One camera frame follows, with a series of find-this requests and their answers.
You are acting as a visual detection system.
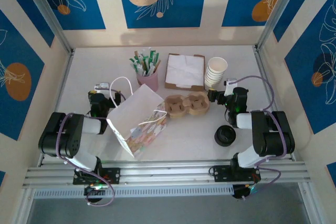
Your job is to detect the aluminium mounting rail beam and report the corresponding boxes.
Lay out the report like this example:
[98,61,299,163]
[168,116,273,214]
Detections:
[22,159,313,189]

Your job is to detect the pink holder cup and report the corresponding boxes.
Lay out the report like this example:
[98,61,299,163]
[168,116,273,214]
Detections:
[135,70,160,93]

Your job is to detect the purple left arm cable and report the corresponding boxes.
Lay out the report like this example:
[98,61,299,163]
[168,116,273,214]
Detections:
[57,89,121,207]

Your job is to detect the brown cardboard napkin tray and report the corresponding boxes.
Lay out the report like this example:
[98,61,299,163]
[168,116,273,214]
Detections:
[164,53,206,91]

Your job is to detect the green white sachet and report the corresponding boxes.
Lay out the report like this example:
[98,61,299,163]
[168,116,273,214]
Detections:
[128,56,140,74]
[148,49,156,69]
[139,53,149,74]

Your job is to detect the circuit board with green light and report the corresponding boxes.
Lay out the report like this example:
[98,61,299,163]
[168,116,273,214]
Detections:
[232,184,257,200]
[83,183,106,204]

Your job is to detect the grey slotted cable duct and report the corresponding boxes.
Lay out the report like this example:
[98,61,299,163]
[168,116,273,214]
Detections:
[33,184,234,199]

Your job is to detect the white napkin stack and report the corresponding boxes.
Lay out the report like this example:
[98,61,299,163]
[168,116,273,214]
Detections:
[165,55,205,88]

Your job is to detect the aluminium frame post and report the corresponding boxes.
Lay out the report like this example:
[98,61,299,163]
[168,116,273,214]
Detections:
[254,0,323,51]
[18,0,76,56]

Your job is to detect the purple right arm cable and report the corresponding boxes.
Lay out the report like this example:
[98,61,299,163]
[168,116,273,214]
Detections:
[228,76,288,196]

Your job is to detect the white paper cup black print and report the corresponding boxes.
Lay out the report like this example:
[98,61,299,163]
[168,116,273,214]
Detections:
[204,74,224,89]

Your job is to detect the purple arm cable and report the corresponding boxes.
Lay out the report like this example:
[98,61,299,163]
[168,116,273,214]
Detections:
[57,89,121,207]
[228,76,288,196]

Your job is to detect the thin black cable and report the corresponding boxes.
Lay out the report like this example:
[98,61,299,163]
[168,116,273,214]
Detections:
[223,103,232,124]

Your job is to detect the white printed paper gift bag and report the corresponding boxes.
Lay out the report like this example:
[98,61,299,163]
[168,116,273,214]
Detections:
[106,77,169,159]

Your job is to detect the aluminium frame leg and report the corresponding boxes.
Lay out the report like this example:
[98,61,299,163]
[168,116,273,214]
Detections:
[14,186,36,224]
[296,182,321,224]

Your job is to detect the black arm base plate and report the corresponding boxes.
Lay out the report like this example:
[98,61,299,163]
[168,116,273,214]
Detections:
[209,165,262,183]
[72,167,121,185]

